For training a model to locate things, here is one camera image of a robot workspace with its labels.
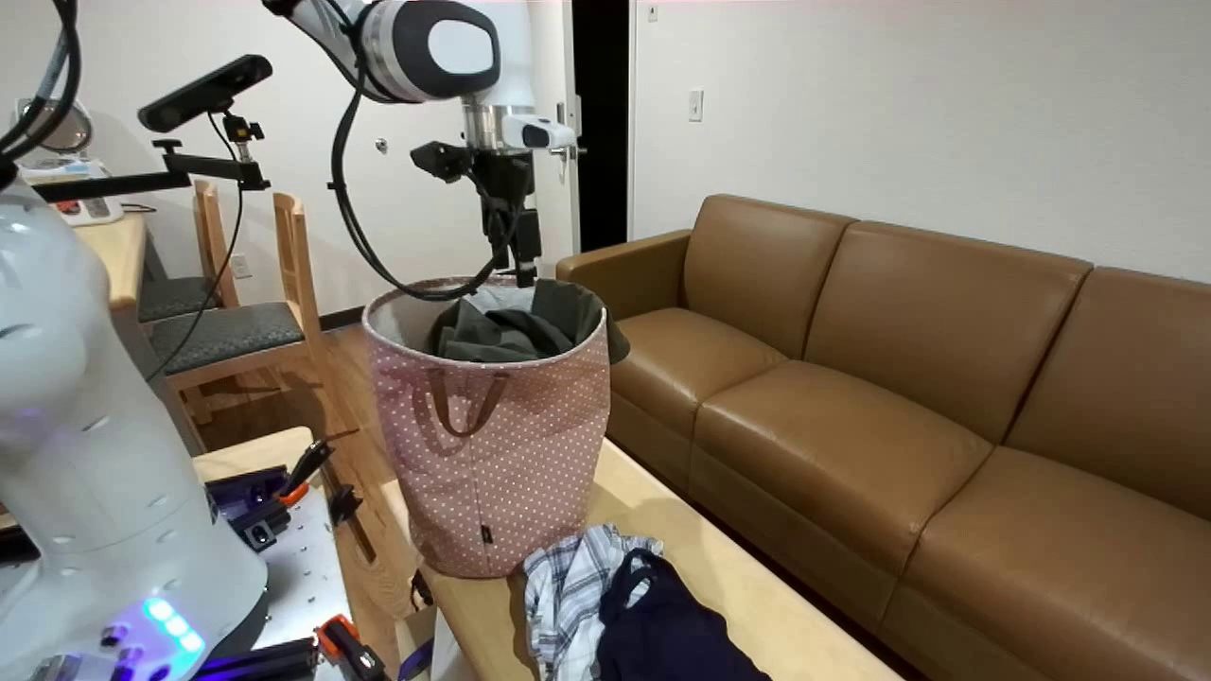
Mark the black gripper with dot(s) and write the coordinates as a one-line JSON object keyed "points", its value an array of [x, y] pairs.
{"points": [[504, 183]]}

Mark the white light switch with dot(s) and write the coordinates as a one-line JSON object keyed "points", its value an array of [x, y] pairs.
{"points": [[694, 106]]}

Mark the pink patterned laundry bag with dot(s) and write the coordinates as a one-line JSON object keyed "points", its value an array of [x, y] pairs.
{"points": [[495, 459]]}

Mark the black red clamp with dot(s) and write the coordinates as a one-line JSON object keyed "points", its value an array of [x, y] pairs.
{"points": [[308, 464]]}

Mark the black camera on boom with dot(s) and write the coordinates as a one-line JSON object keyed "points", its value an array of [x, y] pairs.
{"points": [[206, 93]]}

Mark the round mirror on stand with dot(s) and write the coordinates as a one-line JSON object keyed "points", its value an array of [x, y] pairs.
{"points": [[60, 143]]}

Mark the dark green cloth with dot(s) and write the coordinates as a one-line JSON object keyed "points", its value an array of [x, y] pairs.
{"points": [[523, 324]]}

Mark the navy blue cloth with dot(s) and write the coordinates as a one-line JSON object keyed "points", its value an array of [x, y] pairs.
{"points": [[651, 629]]}

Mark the wooden chair grey cushion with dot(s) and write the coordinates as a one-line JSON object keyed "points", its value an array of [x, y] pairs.
{"points": [[216, 342]]}

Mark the white door with handle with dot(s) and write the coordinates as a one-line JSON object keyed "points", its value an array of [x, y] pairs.
{"points": [[555, 93]]}

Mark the brown leather sofa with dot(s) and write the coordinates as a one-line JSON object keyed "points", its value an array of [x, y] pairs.
{"points": [[989, 459]]}

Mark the white plaid cloth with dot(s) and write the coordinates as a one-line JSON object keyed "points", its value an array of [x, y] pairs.
{"points": [[562, 594]]}

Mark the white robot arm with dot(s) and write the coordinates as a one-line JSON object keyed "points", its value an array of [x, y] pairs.
{"points": [[138, 576]]}

